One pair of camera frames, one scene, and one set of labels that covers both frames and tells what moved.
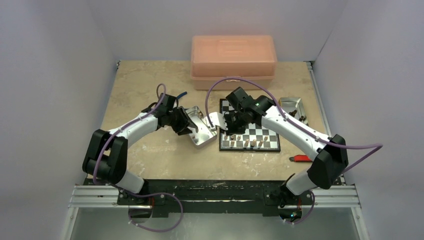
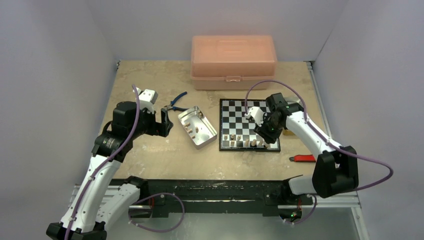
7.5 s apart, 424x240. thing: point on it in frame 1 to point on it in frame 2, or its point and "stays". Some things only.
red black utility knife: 300,158 stays
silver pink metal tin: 204,135 stays
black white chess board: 256,138 stays
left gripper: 183,128 to 156,128
